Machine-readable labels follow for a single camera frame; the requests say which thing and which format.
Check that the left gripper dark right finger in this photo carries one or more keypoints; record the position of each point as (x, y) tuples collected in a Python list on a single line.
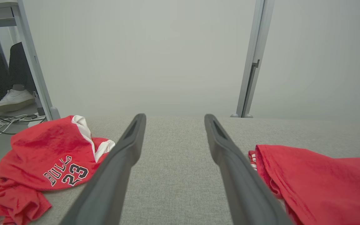
[(242, 187)]

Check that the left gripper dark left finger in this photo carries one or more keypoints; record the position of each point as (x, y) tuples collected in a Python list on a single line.
[(111, 181)]

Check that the red white basketball shorts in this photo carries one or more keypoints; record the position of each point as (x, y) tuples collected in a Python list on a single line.
[(42, 150)]

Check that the red white basketball jersey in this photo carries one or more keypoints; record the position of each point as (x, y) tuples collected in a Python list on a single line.
[(323, 181)]

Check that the white sneaker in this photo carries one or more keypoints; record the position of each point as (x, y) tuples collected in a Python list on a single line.
[(12, 99)]

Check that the grey partition joint post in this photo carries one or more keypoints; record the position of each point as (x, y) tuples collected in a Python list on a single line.
[(256, 47)]

